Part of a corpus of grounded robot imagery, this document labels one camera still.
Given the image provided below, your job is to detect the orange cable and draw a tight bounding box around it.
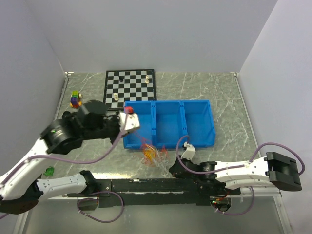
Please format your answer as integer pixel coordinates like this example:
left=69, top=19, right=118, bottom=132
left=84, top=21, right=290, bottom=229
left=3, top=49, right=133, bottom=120
left=135, top=131, right=171, bottom=167

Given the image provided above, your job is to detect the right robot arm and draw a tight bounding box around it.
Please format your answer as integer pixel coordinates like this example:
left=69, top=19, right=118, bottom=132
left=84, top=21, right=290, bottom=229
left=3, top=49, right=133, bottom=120
left=169, top=152, right=302, bottom=196

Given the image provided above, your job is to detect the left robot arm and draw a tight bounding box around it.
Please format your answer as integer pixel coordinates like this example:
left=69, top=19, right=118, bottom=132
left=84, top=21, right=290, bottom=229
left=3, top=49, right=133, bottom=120
left=0, top=100, right=131, bottom=216

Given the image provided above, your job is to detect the colourful toy block car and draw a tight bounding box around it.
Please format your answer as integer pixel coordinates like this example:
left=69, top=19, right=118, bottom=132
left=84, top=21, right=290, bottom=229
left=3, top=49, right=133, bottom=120
left=70, top=90, right=82, bottom=109

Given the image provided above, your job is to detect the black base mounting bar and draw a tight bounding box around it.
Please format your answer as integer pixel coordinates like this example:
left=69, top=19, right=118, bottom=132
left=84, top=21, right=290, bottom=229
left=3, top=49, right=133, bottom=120
left=66, top=177, right=242, bottom=208

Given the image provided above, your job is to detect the white chess pawn near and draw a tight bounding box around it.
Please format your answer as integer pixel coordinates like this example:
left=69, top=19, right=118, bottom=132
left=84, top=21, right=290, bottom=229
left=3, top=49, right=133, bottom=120
left=114, top=93, right=119, bottom=101

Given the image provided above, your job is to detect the black and white chessboard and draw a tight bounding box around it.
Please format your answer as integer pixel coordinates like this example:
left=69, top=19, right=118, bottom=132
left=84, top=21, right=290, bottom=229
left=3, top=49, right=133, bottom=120
left=103, top=69, right=157, bottom=111

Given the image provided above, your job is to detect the blue plastic three-compartment bin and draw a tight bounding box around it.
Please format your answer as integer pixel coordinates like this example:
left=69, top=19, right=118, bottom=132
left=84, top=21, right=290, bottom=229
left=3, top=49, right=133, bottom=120
left=123, top=100, right=216, bottom=150

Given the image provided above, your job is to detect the white chess piece far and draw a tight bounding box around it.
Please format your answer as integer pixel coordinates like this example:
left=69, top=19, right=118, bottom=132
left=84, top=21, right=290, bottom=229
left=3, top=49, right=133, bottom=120
left=145, top=75, right=150, bottom=84

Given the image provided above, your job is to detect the green toy piece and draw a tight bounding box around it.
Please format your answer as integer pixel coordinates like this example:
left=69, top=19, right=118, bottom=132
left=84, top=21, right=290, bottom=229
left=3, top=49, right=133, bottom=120
left=43, top=166, right=54, bottom=176

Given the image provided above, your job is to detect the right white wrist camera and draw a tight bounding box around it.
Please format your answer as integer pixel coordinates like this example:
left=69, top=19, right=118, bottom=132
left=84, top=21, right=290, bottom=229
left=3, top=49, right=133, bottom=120
left=181, top=142, right=196, bottom=161

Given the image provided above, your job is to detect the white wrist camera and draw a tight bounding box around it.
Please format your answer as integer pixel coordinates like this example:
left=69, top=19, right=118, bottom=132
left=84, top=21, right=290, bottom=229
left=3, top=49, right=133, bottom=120
left=181, top=142, right=196, bottom=161
left=118, top=107, right=141, bottom=135

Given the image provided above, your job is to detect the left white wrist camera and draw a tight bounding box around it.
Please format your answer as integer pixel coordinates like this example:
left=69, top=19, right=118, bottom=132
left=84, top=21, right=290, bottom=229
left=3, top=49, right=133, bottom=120
left=118, top=107, right=141, bottom=135

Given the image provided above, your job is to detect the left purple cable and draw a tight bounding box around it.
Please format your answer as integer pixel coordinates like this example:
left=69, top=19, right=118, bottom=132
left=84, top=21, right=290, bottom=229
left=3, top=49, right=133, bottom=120
left=0, top=113, right=130, bottom=220

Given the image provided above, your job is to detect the purple cable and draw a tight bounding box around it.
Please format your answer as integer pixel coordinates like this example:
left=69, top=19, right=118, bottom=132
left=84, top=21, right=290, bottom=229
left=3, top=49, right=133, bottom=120
left=176, top=135, right=305, bottom=216
left=0, top=113, right=130, bottom=220

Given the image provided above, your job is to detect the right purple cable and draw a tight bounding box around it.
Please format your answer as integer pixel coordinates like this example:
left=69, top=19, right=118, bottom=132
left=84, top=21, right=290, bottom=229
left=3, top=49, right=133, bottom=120
left=176, top=135, right=305, bottom=216

